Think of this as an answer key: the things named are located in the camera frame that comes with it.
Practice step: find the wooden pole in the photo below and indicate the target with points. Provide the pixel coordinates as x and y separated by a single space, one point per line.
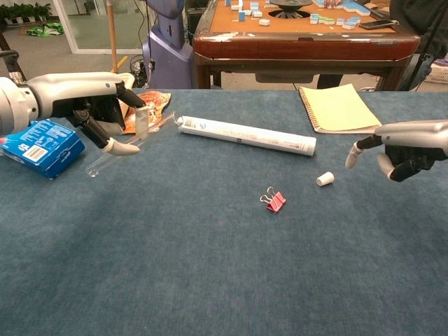
112 35

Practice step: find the black smartphone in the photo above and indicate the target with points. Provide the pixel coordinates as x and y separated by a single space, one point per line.
379 24

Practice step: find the white plastic basket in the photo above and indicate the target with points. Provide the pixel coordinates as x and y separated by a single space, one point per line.
437 73

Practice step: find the green potted plants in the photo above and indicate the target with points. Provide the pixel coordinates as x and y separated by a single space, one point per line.
24 12

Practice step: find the green bag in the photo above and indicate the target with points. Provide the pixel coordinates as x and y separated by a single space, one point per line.
45 29

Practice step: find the blue carpet table mat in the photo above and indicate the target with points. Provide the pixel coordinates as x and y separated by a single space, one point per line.
210 262

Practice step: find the white rolled paper tube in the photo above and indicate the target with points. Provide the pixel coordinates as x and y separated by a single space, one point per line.
245 136

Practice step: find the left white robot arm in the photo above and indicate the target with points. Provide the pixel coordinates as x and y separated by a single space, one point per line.
14 105

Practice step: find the bystander person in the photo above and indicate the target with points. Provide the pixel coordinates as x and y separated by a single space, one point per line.
416 21

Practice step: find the clear glass test tube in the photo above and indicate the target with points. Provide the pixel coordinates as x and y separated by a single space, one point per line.
105 164

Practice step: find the yellow spiral notebook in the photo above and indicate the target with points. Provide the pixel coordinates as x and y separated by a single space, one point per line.
339 108

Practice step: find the white stopper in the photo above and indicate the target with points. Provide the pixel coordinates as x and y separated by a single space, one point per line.
325 179

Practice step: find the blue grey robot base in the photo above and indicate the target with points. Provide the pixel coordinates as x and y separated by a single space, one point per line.
164 56

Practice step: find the pink binder clip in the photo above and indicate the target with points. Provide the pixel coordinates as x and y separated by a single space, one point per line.
276 204

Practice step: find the black mahjong centre disc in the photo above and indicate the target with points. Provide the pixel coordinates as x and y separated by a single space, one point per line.
290 5

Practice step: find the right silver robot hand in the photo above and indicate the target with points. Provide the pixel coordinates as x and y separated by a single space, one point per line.
416 140

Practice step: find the orange snack pouch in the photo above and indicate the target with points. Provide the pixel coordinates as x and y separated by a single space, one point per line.
157 101

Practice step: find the blue Oreo cookie box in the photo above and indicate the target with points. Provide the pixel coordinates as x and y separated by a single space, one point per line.
45 150

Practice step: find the blue white mahjong tile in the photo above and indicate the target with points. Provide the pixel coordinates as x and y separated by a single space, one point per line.
257 13
243 16
350 25
264 22

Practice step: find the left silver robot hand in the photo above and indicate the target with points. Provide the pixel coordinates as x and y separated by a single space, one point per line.
77 89

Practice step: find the brown wooden mahjong table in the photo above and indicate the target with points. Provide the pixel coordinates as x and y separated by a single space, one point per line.
297 49

